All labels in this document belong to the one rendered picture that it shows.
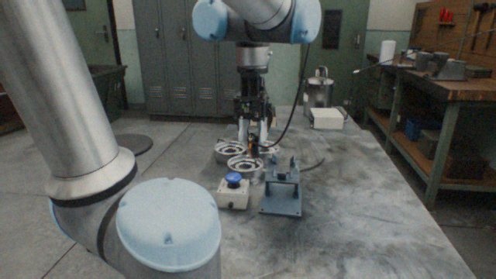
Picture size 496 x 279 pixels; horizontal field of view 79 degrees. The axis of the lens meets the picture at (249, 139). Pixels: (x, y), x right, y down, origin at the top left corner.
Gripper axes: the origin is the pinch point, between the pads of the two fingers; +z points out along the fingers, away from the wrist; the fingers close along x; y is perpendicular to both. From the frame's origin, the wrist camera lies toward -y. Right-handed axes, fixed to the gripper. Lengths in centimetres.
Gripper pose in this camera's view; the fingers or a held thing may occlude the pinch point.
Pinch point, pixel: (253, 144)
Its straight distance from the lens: 77.3
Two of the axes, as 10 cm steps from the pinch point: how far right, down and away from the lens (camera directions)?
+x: 9.9, 0.6, -1.6
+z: 0.0, 9.3, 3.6
